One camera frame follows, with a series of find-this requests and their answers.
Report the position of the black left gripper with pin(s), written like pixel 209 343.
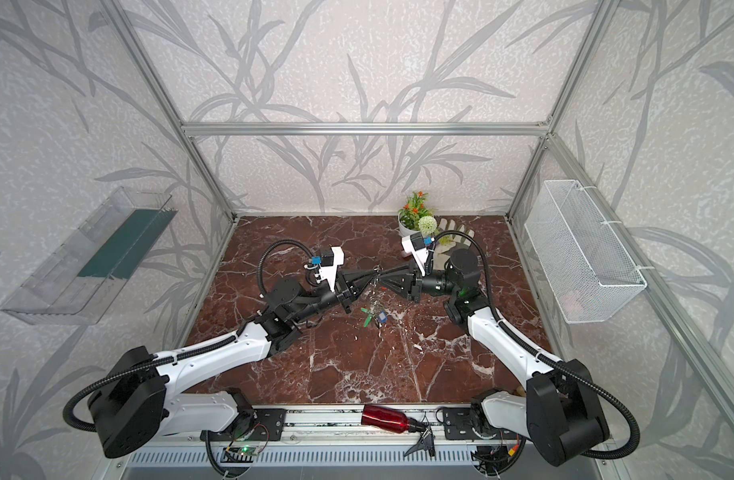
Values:
pixel 343 291

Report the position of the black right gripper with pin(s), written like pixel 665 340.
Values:
pixel 411 285

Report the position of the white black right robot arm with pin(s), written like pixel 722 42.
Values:
pixel 559 412

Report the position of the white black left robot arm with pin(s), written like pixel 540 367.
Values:
pixel 147 394

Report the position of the beige grey garden glove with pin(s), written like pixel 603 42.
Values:
pixel 446 245

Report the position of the white flower pot with plant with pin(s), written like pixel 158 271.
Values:
pixel 416 217

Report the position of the red spray bottle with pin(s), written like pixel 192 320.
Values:
pixel 391 420

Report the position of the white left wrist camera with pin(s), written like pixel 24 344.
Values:
pixel 325 265

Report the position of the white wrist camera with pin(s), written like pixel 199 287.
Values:
pixel 418 246
pixel 325 265

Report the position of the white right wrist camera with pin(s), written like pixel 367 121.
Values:
pixel 418 246

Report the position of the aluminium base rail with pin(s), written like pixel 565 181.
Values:
pixel 333 436

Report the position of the white wire mesh basket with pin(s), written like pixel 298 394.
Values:
pixel 590 273

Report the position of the clear plastic wall shelf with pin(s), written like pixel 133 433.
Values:
pixel 77 284

